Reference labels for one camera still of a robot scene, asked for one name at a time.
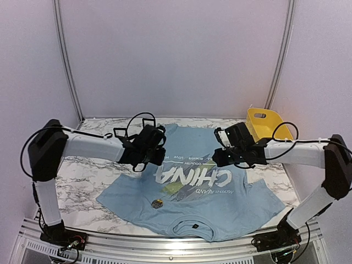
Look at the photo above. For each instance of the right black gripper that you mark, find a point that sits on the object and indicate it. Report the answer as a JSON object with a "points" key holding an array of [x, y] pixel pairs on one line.
{"points": [[220, 160]]}

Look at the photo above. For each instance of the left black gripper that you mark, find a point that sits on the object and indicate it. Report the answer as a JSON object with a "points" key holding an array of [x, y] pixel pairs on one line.
{"points": [[158, 160]]}

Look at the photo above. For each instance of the black brooch box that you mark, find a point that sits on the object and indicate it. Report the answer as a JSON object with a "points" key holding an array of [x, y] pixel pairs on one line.
{"points": [[120, 132], [148, 122]]}

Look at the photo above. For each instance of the white round brooch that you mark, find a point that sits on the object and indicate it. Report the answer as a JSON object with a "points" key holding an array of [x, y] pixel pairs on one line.
{"points": [[157, 203]]}

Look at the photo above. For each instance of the light blue printed t-shirt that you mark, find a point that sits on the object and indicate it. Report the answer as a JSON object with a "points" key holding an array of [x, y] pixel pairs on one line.
{"points": [[199, 198]]}

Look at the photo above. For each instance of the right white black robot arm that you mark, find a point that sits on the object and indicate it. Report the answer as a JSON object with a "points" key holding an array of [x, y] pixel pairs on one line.
{"points": [[330, 155]]}

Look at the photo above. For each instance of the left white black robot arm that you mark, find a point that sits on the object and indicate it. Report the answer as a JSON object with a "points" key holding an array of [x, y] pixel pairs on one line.
{"points": [[47, 146]]}

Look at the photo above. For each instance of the yellow plastic basket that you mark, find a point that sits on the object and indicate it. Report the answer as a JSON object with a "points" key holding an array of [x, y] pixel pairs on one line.
{"points": [[261, 122]]}

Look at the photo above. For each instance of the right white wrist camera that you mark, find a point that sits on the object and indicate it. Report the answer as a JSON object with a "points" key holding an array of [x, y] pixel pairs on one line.
{"points": [[222, 138]]}

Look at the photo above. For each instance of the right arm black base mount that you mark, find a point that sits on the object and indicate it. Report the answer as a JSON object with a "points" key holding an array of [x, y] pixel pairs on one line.
{"points": [[284, 236]]}

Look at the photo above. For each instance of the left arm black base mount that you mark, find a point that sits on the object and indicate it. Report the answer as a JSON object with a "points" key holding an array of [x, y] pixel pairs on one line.
{"points": [[63, 237]]}

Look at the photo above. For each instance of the left aluminium wall post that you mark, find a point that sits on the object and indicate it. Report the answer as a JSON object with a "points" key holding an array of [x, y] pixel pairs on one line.
{"points": [[58, 19]]}

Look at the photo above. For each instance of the aluminium wall post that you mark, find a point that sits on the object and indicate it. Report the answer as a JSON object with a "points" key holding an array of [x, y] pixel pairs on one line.
{"points": [[283, 51], [58, 19]]}

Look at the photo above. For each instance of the right aluminium wall post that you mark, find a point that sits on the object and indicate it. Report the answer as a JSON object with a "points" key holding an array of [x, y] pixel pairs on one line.
{"points": [[283, 51]]}

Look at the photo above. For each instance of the aluminium front frame rail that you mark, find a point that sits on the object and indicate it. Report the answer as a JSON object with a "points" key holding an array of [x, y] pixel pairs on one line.
{"points": [[114, 248]]}

